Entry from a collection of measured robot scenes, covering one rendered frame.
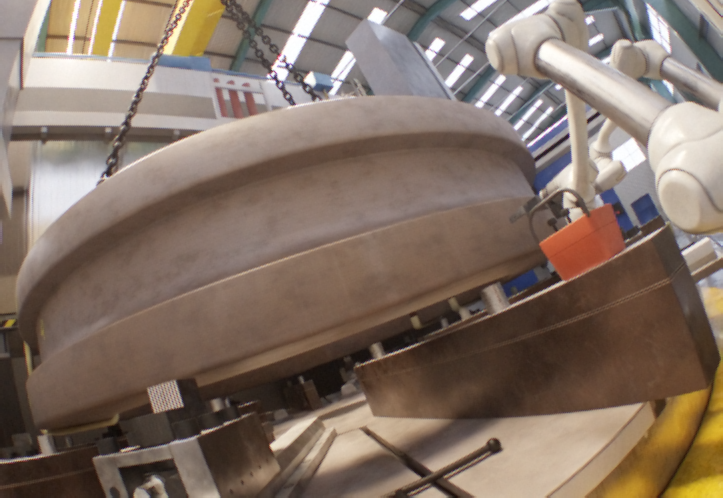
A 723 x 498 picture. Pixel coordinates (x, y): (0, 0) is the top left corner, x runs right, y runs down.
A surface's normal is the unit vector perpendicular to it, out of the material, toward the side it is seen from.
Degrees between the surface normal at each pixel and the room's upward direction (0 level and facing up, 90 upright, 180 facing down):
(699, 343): 90
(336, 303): 90
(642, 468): 90
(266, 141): 90
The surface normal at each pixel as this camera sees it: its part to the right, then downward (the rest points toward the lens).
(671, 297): -0.88, 0.22
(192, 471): -0.05, -0.32
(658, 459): 0.30, -0.43
